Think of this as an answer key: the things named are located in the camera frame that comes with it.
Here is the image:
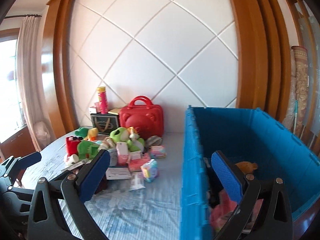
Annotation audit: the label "brown teddy bear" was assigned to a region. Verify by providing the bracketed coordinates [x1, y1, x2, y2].
[236, 161, 258, 174]

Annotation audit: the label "rolled patterned carpet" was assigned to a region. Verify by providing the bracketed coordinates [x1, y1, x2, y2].
[291, 46, 308, 137]

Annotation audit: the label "blue plastic storage crate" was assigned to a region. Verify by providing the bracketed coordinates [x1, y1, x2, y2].
[180, 106, 319, 239]

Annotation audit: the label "green yellow duck plush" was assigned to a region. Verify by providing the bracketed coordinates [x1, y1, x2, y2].
[75, 127, 99, 141]

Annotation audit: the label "red bear suitcase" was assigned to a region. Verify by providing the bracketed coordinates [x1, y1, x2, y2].
[119, 95, 164, 140]

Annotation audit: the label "pink tissue pack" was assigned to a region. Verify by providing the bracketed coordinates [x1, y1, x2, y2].
[210, 190, 263, 233]

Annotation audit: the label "teal broom handle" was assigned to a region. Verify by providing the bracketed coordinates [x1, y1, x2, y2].
[293, 100, 298, 134]

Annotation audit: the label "green frog plush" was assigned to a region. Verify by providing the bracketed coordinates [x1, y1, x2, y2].
[110, 127, 145, 152]

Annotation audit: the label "red plush toy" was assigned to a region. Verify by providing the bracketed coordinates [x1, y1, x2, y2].
[66, 136, 83, 157]

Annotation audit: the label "pink curtain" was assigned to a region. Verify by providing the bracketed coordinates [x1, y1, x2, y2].
[16, 15, 51, 151]

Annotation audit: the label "black gift bag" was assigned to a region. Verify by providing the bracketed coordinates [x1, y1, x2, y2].
[91, 113, 120, 135]

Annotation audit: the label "pink yellow tube can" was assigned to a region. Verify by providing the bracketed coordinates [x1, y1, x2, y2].
[97, 86, 108, 114]

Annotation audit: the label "green crocodile plush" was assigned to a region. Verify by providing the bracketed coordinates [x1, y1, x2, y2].
[77, 140, 100, 160]

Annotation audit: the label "white medicine box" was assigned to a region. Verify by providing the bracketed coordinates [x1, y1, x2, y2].
[106, 167, 131, 180]

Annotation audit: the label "pastel sanitary pad pack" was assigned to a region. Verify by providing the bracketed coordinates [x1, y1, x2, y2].
[140, 159, 158, 183]

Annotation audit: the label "small pink pad pack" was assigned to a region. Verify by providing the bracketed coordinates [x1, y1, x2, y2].
[150, 145, 167, 159]

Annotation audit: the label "white wet wipes pack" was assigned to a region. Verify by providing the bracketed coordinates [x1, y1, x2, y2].
[129, 172, 145, 191]

